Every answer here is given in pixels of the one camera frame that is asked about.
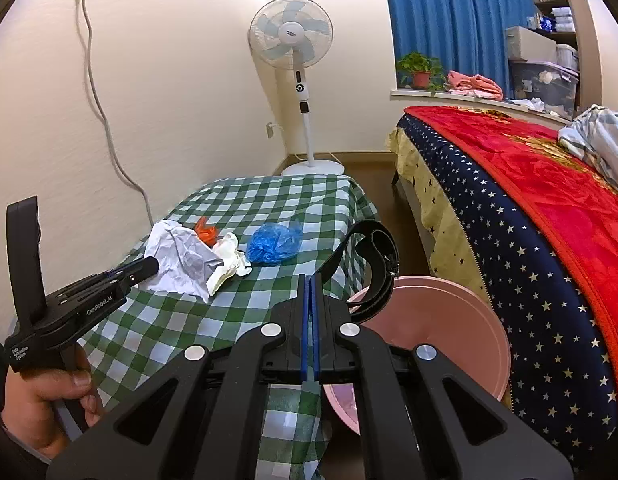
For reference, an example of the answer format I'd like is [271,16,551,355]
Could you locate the plaid blue grey duvet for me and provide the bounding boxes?
[558,105,618,192]

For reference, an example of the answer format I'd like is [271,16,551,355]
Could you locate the white tissue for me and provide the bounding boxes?
[206,233,253,296]

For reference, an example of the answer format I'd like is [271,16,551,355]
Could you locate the wooden bookshelf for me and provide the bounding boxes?
[536,0,603,110]

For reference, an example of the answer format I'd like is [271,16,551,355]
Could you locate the left hand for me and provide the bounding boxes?
[1,344,105,460]

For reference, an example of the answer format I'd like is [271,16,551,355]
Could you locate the green checkered tablecloth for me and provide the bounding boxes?
[80,176,379,479]

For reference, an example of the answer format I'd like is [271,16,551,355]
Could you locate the potted green plant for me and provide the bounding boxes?
[396,51,447,91]

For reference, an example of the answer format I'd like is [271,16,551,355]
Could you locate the white standing fan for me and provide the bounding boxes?
[248,0,345,177]

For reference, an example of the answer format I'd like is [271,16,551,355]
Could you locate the blue curtain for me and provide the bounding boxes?
[388,0,536,98]

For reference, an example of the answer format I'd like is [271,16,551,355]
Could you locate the black strap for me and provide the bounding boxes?
[315,219,401,326]

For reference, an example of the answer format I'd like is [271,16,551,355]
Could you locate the yellow bed skirt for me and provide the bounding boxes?
[387,127,492,306]

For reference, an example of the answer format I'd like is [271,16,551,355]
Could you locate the grey wall cable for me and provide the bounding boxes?
[75,0,156,226]

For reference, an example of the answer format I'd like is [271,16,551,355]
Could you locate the pink trash bin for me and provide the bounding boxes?
[322,274,513,436]

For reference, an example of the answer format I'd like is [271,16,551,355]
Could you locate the orange plastic bag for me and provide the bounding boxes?
[194,217,218,248]

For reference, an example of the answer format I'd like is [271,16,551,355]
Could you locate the pink folded clothes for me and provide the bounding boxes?
[447,70,503,101]

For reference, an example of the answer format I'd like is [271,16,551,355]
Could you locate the red floral blanket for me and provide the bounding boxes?
[403,104,618,411]

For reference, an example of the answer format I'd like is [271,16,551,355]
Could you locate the navy star bedsheet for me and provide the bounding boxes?
[395,114,618,478]

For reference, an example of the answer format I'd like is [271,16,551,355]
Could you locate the white paper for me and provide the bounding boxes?
[138,220,223,301]

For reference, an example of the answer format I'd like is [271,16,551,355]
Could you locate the small clear storage box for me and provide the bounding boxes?
[556,44,579,72]

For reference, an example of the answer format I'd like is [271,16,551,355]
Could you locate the blue plastic bag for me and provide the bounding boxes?
[246,221,303,266]

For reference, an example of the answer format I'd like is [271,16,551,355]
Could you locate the grey cardboard box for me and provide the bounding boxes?
[504,26,558,63]

